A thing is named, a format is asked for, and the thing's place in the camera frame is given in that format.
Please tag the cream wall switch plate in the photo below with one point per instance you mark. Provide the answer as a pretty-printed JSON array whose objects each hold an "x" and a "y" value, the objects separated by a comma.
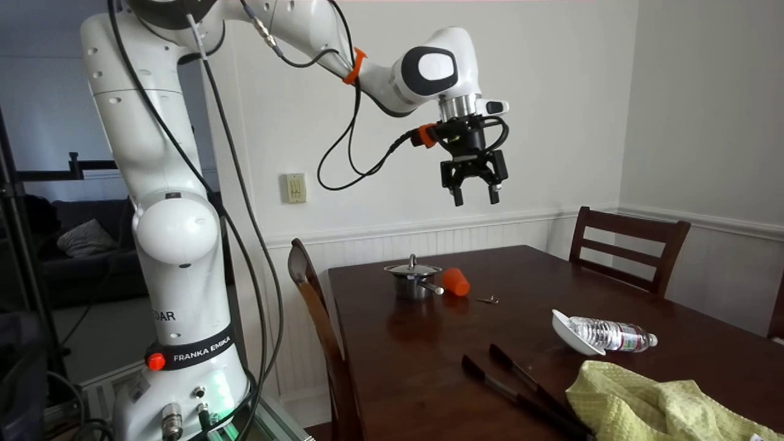
[{"x": 293, "y": 190}]

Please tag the small metal object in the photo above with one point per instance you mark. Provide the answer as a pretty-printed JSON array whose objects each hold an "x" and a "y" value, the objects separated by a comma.
[{"x": 491, "y": 299}]

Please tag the black tongs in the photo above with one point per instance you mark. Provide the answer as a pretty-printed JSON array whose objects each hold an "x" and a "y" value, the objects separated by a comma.
[{"x": 524, "y": 392}]

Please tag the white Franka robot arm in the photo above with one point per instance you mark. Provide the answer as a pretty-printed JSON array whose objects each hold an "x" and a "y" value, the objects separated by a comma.
[{"x": 172, "y": 228}]

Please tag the grey pillow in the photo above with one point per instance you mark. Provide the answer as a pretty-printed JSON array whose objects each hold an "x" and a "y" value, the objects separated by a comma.
[{"x": 88, "y": 239}]

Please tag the orange toy carrot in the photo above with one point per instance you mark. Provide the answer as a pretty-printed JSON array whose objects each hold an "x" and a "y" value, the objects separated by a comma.
[{"x": 456, "y": 282}]

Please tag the clear plastic bottle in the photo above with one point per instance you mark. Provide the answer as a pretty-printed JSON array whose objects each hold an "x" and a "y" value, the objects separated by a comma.
[{"x": 627, "y": 334}]

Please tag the dark sofa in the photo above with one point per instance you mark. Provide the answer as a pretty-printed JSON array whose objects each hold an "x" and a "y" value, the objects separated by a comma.
[{"x": 83, "y": 277}]

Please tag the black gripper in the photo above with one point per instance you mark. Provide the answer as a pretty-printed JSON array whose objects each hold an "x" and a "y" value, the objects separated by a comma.
[{"x": 475, "y": 162}]

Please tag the black metal stand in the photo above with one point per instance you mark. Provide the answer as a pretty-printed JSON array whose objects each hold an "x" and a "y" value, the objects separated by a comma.
[{"x": 51, "y": 173}]

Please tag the glass pot lid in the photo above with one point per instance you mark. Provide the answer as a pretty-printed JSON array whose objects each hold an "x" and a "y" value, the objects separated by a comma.
[{"x": 413, "y": 268}]

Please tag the yellow-green cloth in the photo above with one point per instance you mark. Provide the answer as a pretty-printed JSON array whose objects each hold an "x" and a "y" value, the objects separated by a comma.
[{"x": 652, "y": 405}]

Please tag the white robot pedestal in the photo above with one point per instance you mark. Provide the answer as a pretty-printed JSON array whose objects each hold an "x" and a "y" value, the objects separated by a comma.
[{"x": 279, "y": 420}]

